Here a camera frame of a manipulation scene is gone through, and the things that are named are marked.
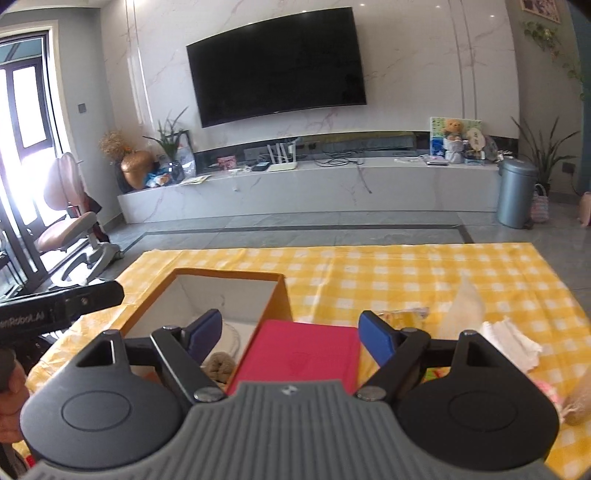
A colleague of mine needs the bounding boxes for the dried flower bunch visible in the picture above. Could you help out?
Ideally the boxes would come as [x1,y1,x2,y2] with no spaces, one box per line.
[98,130,134,162]

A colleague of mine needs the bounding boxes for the person's left hand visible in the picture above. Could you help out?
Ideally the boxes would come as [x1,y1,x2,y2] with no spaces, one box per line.
[0,364,31,445]

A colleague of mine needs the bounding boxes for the gold acorn vase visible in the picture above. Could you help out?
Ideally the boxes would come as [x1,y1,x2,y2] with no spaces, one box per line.
[121,150,155,191]

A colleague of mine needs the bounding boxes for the white marble television console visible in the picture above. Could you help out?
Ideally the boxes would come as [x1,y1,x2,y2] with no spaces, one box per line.
[117,157,504,225]

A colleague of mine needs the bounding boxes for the striped woven basket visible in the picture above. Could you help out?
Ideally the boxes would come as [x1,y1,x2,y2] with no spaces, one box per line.
[530,184,549,223]

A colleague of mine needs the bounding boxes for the green potted plant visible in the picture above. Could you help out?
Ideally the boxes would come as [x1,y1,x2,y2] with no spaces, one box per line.
[143,107,190,183]

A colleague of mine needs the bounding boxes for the black wall television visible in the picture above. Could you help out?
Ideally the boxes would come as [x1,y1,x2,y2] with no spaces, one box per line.
[186,7,368,128]

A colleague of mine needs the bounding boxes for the green snack packet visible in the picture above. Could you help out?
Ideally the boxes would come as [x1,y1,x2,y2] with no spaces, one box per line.
[379,307,430,328]

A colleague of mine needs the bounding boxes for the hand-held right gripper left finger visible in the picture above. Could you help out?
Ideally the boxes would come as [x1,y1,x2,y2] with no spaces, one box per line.
[74,308,228,401]

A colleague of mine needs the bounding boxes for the green blue poster board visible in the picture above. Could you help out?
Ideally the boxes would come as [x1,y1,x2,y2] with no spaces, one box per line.
[429,117,483,158]

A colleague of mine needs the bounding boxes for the hanging vine plant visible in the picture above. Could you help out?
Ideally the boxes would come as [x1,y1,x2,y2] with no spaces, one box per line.
[524,21,585,100]

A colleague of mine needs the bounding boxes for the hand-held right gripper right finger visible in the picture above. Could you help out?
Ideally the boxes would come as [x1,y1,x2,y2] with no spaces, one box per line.
[358,310,518,401]

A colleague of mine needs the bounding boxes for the framed wall picture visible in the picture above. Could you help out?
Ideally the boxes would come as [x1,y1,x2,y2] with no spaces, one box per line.
[521,0,561,24]

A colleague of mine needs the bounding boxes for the snack bags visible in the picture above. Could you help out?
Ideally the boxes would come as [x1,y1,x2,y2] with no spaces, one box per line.
[145,168,174,188]

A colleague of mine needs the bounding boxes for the white tissue paper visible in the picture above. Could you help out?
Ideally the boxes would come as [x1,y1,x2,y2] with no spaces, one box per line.
[480,316,543,374]

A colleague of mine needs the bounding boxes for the pink desk chair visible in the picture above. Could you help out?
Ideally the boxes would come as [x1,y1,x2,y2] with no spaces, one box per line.
[34,152,123,287]

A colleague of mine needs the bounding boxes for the grey-blue trash can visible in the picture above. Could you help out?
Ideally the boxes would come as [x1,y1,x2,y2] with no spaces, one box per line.
[496,159,539,229]

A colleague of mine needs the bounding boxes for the black cable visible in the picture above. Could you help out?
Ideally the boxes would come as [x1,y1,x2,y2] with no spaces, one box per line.
[314,157,372,195]

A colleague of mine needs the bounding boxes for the round wooden ornament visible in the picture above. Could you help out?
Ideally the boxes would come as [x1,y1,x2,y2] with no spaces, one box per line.
[464,128,485,160]

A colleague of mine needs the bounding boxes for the teddy bear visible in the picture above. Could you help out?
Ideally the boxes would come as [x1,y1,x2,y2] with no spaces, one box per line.
[442,119,465,163]

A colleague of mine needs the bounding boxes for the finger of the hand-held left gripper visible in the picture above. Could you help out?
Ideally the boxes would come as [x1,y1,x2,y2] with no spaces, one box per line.
[65,281,125,320]

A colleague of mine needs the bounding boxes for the orange cardboard box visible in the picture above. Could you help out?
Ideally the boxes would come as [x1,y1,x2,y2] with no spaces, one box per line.
[119,268,294,384]

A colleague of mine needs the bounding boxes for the translucent plastic bag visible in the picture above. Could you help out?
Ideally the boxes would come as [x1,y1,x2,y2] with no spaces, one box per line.
[436,277,485,337]

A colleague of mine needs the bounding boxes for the red square box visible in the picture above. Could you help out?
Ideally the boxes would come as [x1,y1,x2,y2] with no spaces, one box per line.
[225,319,362,397]

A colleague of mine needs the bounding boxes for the yellow checked tablecloth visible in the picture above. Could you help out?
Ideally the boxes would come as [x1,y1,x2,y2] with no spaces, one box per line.
[25,242,591,480]

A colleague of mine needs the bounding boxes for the tall snake plant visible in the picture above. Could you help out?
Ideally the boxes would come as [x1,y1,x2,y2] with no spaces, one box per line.
[510,115,580,185]

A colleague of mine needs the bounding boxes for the white router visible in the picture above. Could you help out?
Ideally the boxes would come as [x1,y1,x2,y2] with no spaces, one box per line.
[267,143,298,172]

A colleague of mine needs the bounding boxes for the grey plush flower bouquet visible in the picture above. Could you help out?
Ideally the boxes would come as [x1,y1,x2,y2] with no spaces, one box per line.
[203,323,259,384]

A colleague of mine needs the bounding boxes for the balcony glass door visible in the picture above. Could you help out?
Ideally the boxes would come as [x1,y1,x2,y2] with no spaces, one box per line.
[0,30,63,296]

